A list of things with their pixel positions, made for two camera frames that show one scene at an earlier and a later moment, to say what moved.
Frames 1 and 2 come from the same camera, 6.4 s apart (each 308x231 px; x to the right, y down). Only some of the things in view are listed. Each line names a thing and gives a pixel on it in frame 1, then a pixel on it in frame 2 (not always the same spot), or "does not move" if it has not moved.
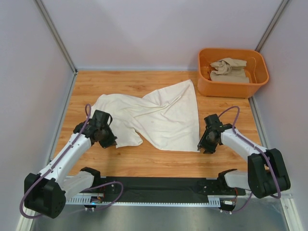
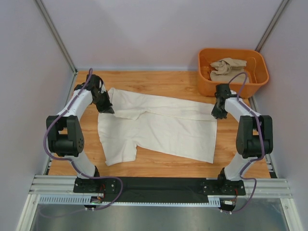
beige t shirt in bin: x=229 y=70 does not move
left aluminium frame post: x=57 y=35 does not move
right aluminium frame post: x=274 y=20 does not move
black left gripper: x=111 y=141 -> x=107 y=108
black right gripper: x=208 y=149 -> x=217 y=115
